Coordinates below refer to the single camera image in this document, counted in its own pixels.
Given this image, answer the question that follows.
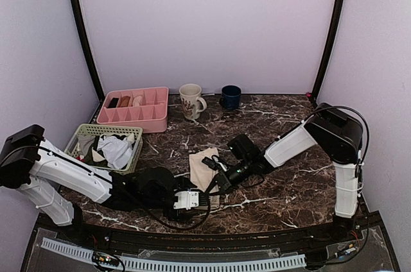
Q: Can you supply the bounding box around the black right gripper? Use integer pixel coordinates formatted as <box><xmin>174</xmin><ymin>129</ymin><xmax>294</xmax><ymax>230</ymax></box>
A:
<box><xmin>205</xmin><ymin>158</ymin><xmax>253</xmax><ymax>198</ymax></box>

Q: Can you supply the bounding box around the beige boxer underwear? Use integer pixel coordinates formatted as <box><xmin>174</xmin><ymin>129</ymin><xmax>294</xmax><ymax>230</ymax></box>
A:
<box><xmin>189</xmin><ymin>148</ymin><xmax>218</xmax><ymax>192</ymax></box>

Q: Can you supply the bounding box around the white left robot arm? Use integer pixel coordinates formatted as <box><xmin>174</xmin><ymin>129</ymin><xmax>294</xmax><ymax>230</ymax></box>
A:
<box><xmin>1</xmin><ymin>124</ymin><xmax>209</xmax><ymax>244</ymax></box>

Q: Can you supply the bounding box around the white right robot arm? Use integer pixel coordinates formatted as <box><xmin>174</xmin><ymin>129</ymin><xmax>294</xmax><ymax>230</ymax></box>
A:
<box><xmin>202</xmin><ymin>103</ymin><xmax>370</xmax><ymax>242</ymax></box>

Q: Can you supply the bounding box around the white cloth in basket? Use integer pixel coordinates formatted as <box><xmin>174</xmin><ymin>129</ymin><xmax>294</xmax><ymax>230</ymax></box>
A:
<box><xmin>96</xmin><ymin>133</ymin><xmax>136</xmax><ymax>170</ymax></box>

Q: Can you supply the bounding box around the green plastic laundry basket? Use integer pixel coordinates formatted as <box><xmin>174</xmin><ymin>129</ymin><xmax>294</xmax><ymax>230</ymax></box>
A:
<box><xmin>65</xmin><ymin>124</ymin><xmax>143</xmax><ymax>174</ymax></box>

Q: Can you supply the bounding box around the pink divided organizer tray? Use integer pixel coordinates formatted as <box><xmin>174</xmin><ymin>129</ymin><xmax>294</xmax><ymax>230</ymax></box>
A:
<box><xmin>96</xmin><ymin>87</ymin><xmax>169</xmax><ymax>133</ymax></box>

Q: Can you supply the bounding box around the cream floral mug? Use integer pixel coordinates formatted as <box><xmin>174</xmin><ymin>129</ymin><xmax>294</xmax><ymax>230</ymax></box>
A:
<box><xmin>179</xmin><ymin>83</ymin><xmax>207</xmax><ymax>121</ymax></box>

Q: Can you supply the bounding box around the dark blue mug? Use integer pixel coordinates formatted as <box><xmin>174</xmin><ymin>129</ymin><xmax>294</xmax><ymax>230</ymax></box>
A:
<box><xmin>219</xmin><ymin>85</ymin><xmax>241</xmax><ymax>110</ymax></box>

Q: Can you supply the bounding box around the beige rolled item in tray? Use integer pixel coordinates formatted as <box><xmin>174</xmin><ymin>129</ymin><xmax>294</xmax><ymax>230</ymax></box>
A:
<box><xmin>132</xmin><ymin>95</ymin><xmax>144</xmax><ymax>106</ymax></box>

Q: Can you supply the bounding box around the brown rolled item in tray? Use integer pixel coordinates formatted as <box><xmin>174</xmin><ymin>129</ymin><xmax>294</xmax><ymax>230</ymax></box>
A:
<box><xmin>117</xmin><ymin>96</ymin><xmax>131</xmax><ymax>108</ymax></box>

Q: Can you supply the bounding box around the black rolled item in tray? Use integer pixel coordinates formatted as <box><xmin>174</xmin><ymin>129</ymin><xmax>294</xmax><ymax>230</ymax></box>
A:
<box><xmin>107</xmin><ymin>98</ymin><xmax>119</xmax><ymax>108</ymax></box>

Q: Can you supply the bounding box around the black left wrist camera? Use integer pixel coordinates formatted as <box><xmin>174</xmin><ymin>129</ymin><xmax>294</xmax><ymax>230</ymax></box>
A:
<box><xmin>136</xmin><ymin>167</ymin><xmax>176</xmax><ymax>200</ymax></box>

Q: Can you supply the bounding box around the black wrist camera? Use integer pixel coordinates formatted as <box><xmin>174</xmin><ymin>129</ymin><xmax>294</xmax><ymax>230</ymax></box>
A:
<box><xmin>227</xmin><ymin>134</ymin><xmax>260</xmax><ymax>160</ymax></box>
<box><xmin>136</xmin><ymin>167</ymin><xmax>176</xmax><ymax>200</ymax></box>

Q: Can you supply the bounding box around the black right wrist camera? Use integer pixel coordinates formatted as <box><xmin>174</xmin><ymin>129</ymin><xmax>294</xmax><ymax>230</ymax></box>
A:
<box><xmin>227</xmin><ymin>134</ymin><xmax>260</xmax><ymax>160</ymax></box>

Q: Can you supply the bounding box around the white slotted cable duct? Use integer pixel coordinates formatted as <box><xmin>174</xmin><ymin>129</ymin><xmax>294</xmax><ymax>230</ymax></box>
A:
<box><xmin>40</xmin><ymin>238</ymin><xmax>306</xmax><ymax>271</ymax></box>

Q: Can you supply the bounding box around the left black frame post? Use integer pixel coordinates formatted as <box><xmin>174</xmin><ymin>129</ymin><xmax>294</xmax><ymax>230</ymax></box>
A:
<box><xmin>70</xmin><ymin>0</ymin><xmax>105</xmax><ymax>102</ymax></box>

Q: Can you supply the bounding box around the black frame post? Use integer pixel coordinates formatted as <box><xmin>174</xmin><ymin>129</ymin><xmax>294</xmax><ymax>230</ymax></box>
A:
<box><xmin>70</xmin><ymin>0</ymin><xmax>105</xmax><ymax>102</ymax></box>
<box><xmin>307</xmin><ymin>0</ymin><xmax>344</xmax><ymax>106</ymax></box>

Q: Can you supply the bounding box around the right black frame post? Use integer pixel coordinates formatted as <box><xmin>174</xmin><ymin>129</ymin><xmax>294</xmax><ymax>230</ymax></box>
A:
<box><xmin>307</xmin><ymin>0</ymin><xmax>344</xmax><ymax>106</ymax></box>

